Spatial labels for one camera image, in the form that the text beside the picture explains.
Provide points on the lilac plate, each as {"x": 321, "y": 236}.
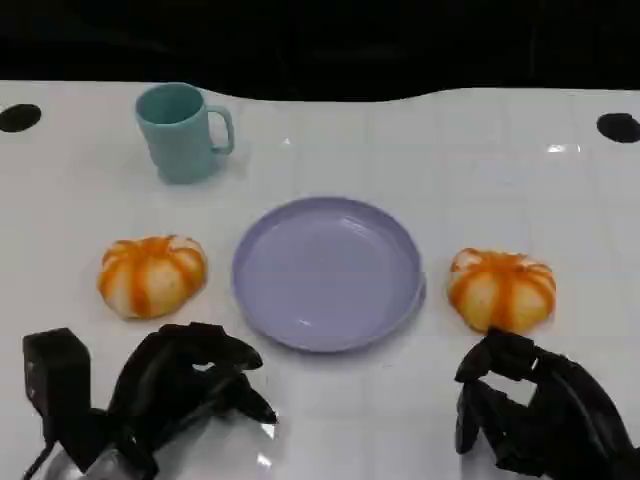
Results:
{"x": 327, "y": 272}

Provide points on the orange and white bread roll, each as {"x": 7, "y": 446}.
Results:
{"x": 502, "y": 290}
{"x": 150, "y": 277}

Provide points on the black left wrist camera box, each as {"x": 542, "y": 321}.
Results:
{"x": 55, "y": 380}

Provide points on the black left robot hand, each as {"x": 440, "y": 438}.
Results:
{"x": 160, "y": 380}

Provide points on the pale green mug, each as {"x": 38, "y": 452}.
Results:
{"x": 177, "y": 135}

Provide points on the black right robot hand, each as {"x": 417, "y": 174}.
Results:
{"x": 565, "y": 410}

